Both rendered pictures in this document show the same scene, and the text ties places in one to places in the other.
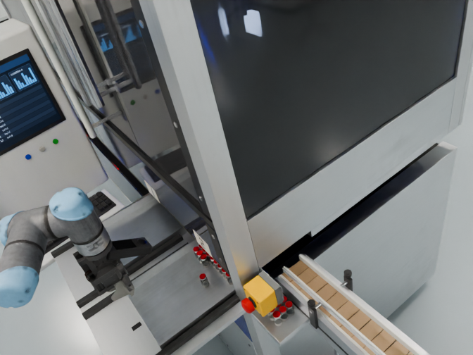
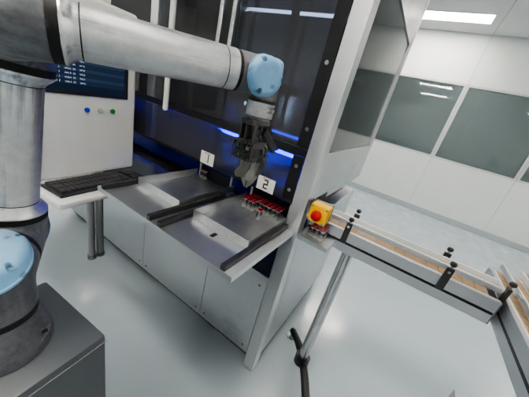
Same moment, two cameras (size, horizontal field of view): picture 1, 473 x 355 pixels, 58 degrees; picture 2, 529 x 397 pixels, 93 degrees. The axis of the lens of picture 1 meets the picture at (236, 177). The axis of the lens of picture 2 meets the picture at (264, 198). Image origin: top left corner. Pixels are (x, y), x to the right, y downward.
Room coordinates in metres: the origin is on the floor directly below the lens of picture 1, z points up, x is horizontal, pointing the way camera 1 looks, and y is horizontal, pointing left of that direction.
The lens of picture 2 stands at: (0.07, 0.72, 1.36)
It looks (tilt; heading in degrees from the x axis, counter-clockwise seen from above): 22 degrees down; 324
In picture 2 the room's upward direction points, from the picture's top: 14 degrees clockwise
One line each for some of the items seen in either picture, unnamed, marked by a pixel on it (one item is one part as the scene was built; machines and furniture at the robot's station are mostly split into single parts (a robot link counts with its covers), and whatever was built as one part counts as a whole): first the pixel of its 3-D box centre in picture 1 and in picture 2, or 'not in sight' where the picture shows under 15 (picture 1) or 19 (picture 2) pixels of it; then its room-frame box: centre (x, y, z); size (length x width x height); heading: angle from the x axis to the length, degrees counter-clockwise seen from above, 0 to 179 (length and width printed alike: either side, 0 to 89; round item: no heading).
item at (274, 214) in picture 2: (216, 263); (261, 207); (0.89, 0.13, 0.90); 0.18 x 0.02 x 0.05; 27
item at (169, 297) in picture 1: (188, 284); (247, 215); (0.84, 0.23, 0.90); 0.34 x 0.26 x 0.04; 117
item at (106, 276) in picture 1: (102, 263); (252, 139); (0.70, 0.36, 1.23); 0.09 x 0.08 x 0.12; 118
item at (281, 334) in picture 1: (283, 313); (317, 237); (0.68, -0.03, 0.87); 0.14 x 0.13 x 0.02; 117
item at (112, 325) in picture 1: (148, 270); (204, 209); (0.96, 0.37, 0.87); 0.70 x 0.48 x 0.02; 27
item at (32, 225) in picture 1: (29, 232); not in sight; (0.69, 0.45, 1.39); 0.11 x 0.11 x 0.08; 0
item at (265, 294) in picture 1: (262, 294); (320, 212); (0.67, 0.01, 1.00); 0.08 x 0.07 x 0.07; 117
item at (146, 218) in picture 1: (141, 227); (189, 185); (1.14, 0.38, 0.90); 0.34 x 0.26 x 0.04; 117
